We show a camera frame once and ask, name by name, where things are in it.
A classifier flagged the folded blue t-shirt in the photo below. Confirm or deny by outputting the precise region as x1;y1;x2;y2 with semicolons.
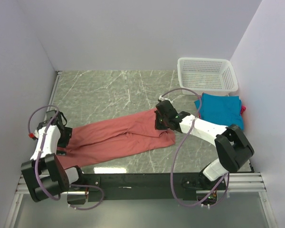
194;93;244;131

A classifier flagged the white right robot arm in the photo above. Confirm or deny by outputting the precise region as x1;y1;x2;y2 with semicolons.
155;100;255;190

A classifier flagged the salmon pink t-shirt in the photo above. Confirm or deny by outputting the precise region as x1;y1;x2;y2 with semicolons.
57;109;176;169

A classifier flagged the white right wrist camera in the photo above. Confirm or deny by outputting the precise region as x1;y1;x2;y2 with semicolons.
158;95;173;104

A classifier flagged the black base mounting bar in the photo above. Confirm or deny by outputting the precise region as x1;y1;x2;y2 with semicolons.
66;172;224;206

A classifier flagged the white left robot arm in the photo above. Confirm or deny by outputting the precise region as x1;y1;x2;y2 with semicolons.
21;109;86;202

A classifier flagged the white perforated plastic basket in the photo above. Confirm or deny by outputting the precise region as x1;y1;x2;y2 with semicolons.
177;57;238;96

